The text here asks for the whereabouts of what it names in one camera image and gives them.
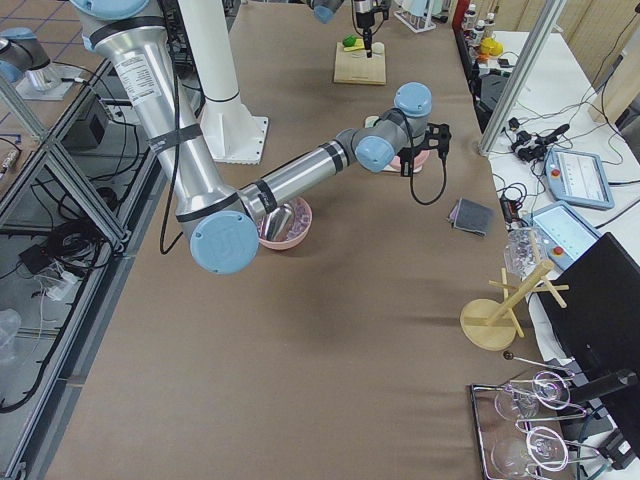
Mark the aluminium frame post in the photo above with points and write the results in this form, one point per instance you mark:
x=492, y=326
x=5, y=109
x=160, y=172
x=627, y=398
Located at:
x=528, y=57

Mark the wine glass lower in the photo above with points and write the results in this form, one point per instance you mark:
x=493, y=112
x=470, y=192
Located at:
x=530, y=455

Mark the cream rabbit tray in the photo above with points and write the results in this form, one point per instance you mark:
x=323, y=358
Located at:
x=395, y=165

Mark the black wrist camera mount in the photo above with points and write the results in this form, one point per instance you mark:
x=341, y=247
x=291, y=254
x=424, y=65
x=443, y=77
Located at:
x=438, y=137

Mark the wire glass rack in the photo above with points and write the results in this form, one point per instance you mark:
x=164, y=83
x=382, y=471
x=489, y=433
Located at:
x=579, y=452

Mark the blue teach pendant near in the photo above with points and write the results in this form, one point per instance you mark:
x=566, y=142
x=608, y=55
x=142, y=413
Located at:
x=566, y=235

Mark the bamboo cutting board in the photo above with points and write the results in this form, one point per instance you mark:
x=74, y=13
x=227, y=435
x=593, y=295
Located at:
x=356, y=68

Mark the wine glass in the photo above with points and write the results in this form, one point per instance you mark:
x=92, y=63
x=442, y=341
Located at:
x=530, y=455
x=524, y=398

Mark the metal ice scoop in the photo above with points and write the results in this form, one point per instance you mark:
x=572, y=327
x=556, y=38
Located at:
x=276, y=225

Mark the blue teach pendant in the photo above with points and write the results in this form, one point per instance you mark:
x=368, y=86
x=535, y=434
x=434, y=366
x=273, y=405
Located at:
x=578, y=178
x=566, y=235

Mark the wine glass upper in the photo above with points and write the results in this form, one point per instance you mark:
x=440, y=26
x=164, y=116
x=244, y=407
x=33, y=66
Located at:
x=524, y=398

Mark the wooden mug tree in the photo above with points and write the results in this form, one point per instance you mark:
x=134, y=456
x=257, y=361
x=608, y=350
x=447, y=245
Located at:
x=493, y=325

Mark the clear glass mug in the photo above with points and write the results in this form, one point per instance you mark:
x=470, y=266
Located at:
x=525, y=249

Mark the blue teach pendant far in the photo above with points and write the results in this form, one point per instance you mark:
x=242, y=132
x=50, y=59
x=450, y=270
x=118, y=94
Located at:
x=578, y=178

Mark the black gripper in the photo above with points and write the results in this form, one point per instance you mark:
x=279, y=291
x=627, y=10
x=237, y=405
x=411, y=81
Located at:
x=364, y=15
x=411, y=148

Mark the grey folded cloth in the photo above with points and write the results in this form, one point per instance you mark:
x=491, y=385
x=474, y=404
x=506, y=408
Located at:
x=471, y=217

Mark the large pink ice bowl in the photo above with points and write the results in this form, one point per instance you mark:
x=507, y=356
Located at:
x=300, y=227

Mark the black monitor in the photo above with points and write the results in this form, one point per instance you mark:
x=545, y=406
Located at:
x=599, y=327

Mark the green lime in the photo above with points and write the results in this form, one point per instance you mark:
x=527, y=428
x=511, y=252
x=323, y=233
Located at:
x=349, y=41

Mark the yellow plastic spoon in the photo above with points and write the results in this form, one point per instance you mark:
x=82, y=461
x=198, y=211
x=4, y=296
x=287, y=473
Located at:
x=354, y=48

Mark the white dish rack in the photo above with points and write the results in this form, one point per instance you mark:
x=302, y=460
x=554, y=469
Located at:
x=415, y=14

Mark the white garlic bulb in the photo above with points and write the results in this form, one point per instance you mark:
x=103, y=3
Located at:
x=378, y=48

